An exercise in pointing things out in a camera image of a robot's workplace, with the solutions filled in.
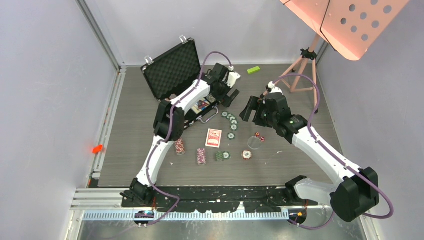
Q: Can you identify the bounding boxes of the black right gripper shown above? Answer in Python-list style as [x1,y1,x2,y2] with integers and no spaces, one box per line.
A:
[239,95,278,129]

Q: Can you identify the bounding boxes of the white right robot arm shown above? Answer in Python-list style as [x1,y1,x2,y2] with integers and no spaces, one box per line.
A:
[239,93,380,223]

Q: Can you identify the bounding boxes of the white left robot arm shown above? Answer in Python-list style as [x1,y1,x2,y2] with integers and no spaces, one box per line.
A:
[124,63,241,207]

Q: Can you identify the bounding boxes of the black poker set case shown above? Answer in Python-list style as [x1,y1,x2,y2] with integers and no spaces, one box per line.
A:
[140,36,221,129]

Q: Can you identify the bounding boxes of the grey chip row in case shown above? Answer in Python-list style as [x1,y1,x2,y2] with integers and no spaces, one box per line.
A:
[206,95,217,104]

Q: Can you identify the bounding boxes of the card deck in case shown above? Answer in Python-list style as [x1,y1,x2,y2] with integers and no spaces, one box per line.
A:
[191,98,211,114]

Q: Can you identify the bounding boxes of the green block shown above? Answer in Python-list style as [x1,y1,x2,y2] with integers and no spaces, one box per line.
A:
[247,66,261,75]

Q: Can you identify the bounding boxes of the green 20 chip lone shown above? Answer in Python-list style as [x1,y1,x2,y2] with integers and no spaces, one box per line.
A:
[227,132,236,140]

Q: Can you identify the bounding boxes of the red playing card box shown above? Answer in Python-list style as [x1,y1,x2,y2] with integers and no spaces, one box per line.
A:
[205,128,222,148]

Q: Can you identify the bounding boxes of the clear dealer button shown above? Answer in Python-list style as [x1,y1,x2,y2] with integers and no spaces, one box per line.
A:
[247,136,262,150]

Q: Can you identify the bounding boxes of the red 100 chip stack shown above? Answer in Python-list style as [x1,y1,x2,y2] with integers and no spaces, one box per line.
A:
[241,150,253,160]

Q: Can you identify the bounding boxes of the pink tripod stand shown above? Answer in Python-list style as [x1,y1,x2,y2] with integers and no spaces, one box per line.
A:
[275,33,321,108]

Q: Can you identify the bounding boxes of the green chip stack lying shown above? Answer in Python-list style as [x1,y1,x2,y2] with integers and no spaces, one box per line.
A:
[215,151,225,162]

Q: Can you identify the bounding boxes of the purple white chip roll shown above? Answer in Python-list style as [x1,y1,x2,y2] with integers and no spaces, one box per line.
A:
[196,148,207,166]

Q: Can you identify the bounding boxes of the red white chip roll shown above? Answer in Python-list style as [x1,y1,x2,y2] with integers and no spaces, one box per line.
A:
[174,138,186,156]

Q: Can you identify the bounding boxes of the pink perforated panel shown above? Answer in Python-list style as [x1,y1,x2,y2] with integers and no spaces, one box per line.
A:
[282,0,409,61]

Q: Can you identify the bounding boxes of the orange clip on rail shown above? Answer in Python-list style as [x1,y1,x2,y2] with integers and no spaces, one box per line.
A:
[91,144,103,154]

